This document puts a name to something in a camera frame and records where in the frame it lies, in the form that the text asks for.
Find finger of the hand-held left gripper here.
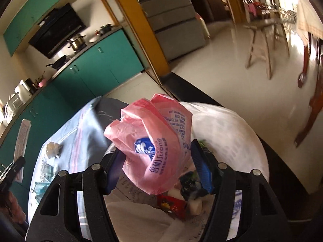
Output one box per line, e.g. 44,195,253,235
0,156,26,192

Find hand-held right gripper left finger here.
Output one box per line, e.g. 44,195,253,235
25,149,126,242

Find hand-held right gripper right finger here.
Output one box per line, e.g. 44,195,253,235
190,139,288,242

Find green plastic bag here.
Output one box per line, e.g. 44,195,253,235
179,171,210,197

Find green leafy vegetable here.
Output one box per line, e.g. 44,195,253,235
198,140,214,155

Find small white bottle pink cap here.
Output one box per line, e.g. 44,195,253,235
186,199,203,216

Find red snack packet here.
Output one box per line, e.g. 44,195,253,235
156,194,188,219

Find white trash bag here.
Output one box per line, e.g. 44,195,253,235
103,101,269,242

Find pink plastic bag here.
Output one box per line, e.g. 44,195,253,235
103,93,194,196

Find person's left hand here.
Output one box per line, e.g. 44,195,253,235
4,190,26,223

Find white paper sheet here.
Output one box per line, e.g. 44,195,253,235
14,119,32,167

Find blue white plastic package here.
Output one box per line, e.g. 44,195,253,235
37,161,55,182

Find blue face mask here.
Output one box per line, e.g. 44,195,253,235
32,181,51,200

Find crumpled white tissue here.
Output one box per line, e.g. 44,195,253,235
45,142,64,159

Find blue striped tablecloth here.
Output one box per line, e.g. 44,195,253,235
29,95,132,242

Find white dish rack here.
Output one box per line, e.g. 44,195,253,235
0,93,21,122

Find white electric kettle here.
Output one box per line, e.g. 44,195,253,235
15,79,32,99

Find black frying pan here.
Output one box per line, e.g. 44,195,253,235
45,54,68,69

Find green lower kitchen cabinets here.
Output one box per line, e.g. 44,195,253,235
0,29,145,207

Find green kitchen cabinets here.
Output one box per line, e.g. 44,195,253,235
2,0,93,57
0,29,145,207

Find red-brown wooden table leg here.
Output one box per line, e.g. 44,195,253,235
294,37,323,148

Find wooden stool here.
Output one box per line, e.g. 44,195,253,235
245,20,291,79

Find steel cooking pot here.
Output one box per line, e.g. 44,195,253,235
68,34,87,52

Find black range hood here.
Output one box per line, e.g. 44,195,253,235
28,2,88,59

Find small black pot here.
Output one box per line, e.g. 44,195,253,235
98,24,113,36

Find grey refrigerator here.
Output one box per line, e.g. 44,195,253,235
126,0,207,61

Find green upper kitchen cabinets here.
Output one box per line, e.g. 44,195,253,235
2,0,93,57

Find wooden chair with pink cloth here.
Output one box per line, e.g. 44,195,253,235
239,0,279,24

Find pale yellow tablecloth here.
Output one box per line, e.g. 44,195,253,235
295,0,323,40

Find wooden door frame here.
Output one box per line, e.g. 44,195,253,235
95,0,170,79

